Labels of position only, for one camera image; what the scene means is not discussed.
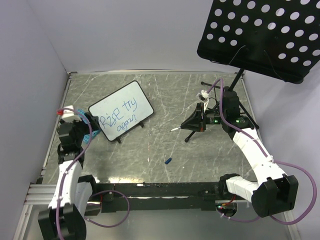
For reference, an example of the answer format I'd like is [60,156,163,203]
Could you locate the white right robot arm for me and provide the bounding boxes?
[180,89,299,218]

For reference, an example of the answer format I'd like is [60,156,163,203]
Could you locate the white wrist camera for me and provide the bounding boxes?
[196,89,209,102]
[57,105,82,123]

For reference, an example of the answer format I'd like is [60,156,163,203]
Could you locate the black perforated music stand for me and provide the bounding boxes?
[184,0,320,143]

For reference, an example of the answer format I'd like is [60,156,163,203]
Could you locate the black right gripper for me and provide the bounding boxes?
[181,102,227,132]

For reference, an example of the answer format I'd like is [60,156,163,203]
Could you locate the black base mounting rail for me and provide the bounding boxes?
[92,182,234,213]

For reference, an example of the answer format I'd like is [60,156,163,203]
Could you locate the small black-framed whiteboard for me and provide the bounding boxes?
[88,80,155,142]

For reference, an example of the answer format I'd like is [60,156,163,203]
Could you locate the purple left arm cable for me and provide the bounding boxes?
[56,106,93,240]

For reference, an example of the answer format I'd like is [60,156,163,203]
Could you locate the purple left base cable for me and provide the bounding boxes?
[83,189,131,228]

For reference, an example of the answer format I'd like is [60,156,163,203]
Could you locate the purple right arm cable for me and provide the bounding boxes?
[203,77,317,225]

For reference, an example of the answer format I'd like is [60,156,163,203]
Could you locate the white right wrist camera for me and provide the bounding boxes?
[196,89,209,102]

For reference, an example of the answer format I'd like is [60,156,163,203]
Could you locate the blue studded building plate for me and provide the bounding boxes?
[76,108,101,144]

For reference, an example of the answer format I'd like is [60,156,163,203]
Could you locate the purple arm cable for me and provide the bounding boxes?
[56,106,93,240]
[203,77,317,225]

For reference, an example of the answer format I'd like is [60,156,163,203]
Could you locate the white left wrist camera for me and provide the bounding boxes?
[57,105,82,123]

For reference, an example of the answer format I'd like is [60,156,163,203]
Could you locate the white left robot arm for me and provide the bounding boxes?
[38,106,100,240]

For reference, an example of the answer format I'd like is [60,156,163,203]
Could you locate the blue marker cap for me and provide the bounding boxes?
[164,157,172,165]

